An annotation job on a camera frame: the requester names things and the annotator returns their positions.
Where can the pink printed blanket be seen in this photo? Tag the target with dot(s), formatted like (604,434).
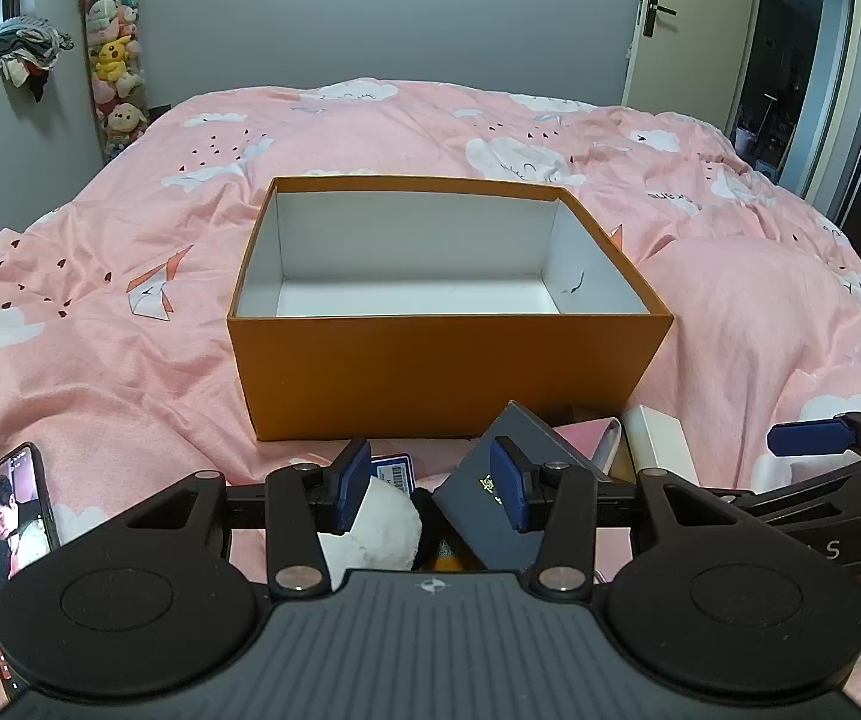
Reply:
(100,360)

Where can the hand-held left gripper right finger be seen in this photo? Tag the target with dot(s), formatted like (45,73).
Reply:
(509,485)

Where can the pile of clothes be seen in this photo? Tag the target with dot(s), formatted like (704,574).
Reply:
(21,49)

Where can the pink pouch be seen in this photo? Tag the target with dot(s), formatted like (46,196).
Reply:
(588,442)

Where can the blue rectangular tag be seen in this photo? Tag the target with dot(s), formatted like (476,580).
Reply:
(393,469)

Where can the black gift box gold print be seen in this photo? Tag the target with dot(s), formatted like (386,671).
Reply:
(468,517)

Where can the white box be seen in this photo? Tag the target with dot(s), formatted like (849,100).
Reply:
(663,442)

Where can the hanging column of plush toys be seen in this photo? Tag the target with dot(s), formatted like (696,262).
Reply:
(115,60)

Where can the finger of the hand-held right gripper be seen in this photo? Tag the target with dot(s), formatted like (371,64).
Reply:
(813,436)

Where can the black smartphone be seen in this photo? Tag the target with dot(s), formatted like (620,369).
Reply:
(10,532)

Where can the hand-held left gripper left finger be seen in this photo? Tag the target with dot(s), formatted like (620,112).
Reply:
(351,481)

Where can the white door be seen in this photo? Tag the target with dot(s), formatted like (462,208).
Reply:
(693,52)

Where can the orange cardboard box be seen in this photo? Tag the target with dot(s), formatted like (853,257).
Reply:
(400,379)

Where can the white plush toy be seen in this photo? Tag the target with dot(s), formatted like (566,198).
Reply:
(385,532)

